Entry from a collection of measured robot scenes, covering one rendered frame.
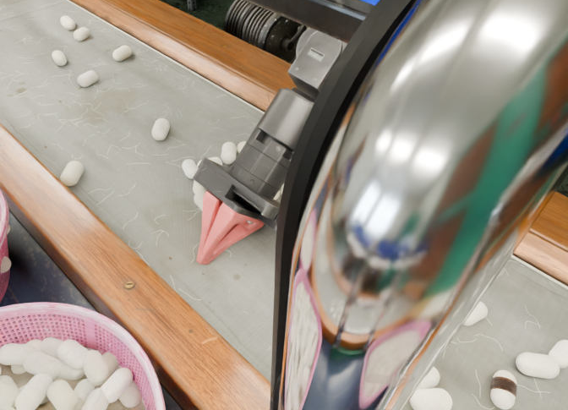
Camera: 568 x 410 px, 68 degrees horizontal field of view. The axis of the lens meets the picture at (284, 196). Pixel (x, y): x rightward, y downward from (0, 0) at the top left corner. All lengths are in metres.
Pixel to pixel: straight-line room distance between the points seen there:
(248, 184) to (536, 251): 0.33
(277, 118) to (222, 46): 0.40
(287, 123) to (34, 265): 0.37
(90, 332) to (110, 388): 0.06
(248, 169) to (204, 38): 0.46
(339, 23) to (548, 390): 0.39
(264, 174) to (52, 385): 0.27
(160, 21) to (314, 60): 0.54
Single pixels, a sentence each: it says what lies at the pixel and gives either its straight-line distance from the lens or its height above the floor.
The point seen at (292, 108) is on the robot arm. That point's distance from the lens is 0.43.
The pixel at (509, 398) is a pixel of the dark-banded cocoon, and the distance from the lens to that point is 0.44.
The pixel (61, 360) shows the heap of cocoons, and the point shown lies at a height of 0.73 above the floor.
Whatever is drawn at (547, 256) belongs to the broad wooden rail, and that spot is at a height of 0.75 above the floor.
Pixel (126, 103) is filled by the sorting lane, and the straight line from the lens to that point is 0.73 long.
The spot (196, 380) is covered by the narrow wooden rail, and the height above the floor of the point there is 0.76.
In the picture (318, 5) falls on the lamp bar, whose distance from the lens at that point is 0.20.
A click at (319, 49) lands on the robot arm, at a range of 0.43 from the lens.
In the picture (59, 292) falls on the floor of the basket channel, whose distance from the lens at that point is 0.59.
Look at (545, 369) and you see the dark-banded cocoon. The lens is 0.47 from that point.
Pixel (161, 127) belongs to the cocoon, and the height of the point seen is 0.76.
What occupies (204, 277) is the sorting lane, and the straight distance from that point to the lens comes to 0.47.
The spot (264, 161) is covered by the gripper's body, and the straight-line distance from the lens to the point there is 0.43.
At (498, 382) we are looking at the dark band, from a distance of 0.45.
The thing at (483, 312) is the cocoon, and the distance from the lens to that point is 0.48.
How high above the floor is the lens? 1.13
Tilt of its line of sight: 46 degrees down
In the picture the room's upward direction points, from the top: 3 degrees clockwise
